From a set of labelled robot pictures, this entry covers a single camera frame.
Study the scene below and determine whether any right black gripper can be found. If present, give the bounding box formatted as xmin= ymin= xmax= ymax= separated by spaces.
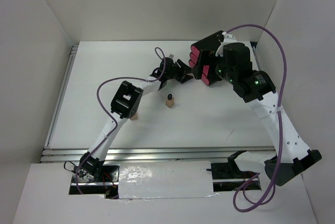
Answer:
xmin=191 ymin=49 xmax=236 ymax=83

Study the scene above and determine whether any black drawer organizer case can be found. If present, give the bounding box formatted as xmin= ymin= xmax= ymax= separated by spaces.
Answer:
xmin=191 ymin=30 xmax=235 ymax=83

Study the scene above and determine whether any white foil-taped board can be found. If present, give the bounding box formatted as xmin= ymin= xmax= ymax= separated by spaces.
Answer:
xmin=118 ymin=161 xmax=215 ymax=199

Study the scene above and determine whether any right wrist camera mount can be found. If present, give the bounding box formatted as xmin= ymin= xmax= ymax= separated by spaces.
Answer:
xmin=215 ymin=31 xmax=237 ymax=57

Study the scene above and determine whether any BB foundation pump bottle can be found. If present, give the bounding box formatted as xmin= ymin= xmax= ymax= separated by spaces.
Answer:
xmin=130 ymin=113 xmax=138 ymax=120

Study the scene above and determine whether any aluminium front rail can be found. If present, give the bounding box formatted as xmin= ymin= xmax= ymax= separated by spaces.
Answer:
xmin=40 ymin=146 xmax=274 ymax=163

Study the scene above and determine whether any aluminium rail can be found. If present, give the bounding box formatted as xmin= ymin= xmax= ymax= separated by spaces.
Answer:
xmin=40 ymin=146 xmax=274 ymax=163
xmin=43 ymin=44 xmax=79 ymax=149

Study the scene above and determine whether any square foundation bottle black cap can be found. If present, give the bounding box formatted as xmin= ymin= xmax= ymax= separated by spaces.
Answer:
xmin=165 ymin=94 xmax=174 ymax=108

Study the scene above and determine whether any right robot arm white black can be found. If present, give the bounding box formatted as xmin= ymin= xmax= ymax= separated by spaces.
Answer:
xmin=189 ymin=42 xmax=322 ymax=186

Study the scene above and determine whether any purple cable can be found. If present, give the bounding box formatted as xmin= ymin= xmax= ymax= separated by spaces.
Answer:
xmin=76 ymin=47 xmax=168 ymax=195
xmin=232 ymin=24 xmax=286 ymax=212

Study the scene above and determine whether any aluminium left rail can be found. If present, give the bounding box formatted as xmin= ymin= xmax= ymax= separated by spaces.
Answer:
xmin=43 ymin=44 xmax=79 ymax=149

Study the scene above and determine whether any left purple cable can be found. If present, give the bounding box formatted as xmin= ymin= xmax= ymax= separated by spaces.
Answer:
xmin=76 ymin=47 xmax=168 ymax=195

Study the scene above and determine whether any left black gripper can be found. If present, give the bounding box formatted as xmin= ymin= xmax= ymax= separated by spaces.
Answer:
xmin=166 ymin=59 xmax=193 ymax=84

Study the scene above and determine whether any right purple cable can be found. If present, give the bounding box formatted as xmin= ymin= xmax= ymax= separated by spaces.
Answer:
xmin=232 ymin=24 xmax=286 ymax=212

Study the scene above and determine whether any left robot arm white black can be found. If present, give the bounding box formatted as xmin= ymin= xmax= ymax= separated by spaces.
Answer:
xmin=75 ymin=58 xmax=193 ymax=182

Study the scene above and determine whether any pink top drawer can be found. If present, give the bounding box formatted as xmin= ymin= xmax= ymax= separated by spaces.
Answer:
xmin=191 ymin=46 xmax=200 ymax=58

